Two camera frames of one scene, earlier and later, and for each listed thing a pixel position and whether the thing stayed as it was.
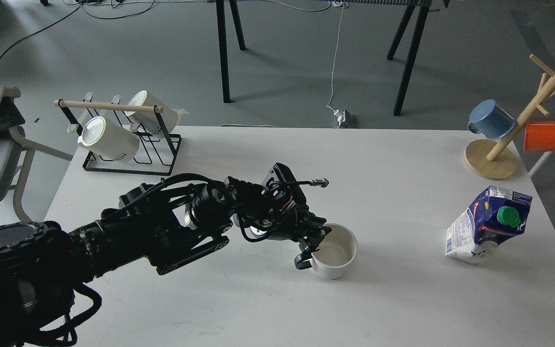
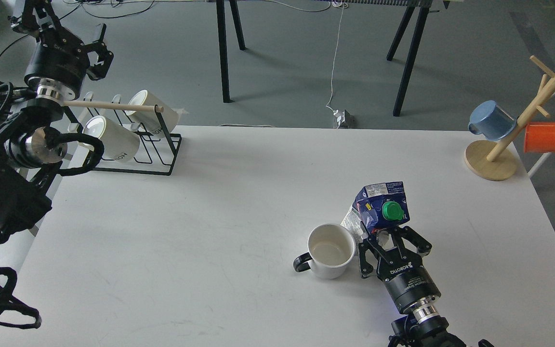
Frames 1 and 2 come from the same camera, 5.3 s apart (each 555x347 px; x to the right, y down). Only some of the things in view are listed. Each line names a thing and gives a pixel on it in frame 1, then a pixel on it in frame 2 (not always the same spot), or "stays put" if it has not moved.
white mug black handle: x=332 y=260 stays put
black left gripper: x=277 y=208 -> x=57 y=54
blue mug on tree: x=492 y=120 stays put
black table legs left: x=221 y=24 stays put
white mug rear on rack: x=149 y=121 stays put
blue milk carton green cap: x=497 y=214 -> x=377 y=206
